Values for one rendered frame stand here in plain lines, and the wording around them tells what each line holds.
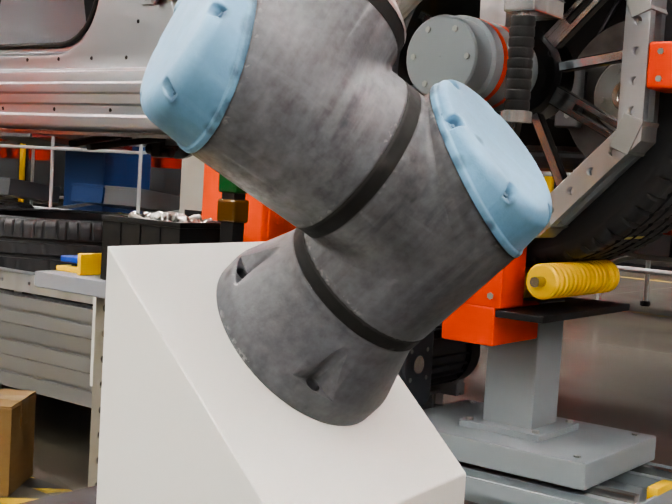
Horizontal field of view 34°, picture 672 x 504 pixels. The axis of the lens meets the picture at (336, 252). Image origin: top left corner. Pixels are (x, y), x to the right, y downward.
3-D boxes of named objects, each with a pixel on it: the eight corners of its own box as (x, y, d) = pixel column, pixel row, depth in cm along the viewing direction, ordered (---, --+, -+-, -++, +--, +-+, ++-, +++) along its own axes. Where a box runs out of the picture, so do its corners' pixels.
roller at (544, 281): (625, 293, 197) (627, 260, 197) (549, 302, 174) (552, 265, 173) (594, 289, 201) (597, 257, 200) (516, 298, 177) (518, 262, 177)
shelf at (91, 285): (268, 308, 195) (268, 291, 195) (199, 315, 182) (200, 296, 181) (104, 282, 221) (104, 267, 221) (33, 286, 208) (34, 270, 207)
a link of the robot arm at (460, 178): (437, 372, 96) (589, 242, 88) (281, 266, 89) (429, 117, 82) (427, 269, 108) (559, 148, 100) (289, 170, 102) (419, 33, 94)
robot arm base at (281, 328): (291, 440, 92) (369, 370, 88) (181, 261, 99) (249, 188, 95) (406, 411, 108) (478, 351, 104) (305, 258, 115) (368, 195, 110)
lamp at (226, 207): (249, 223, 189) (250, 199, 189) (232, 223, 186) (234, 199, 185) (231, 221, 191) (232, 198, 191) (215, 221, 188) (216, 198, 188)
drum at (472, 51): (541, 114, 183) (548, 27, 182) (476, 103, 166) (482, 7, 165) (467, 113, 191) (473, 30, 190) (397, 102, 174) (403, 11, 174)
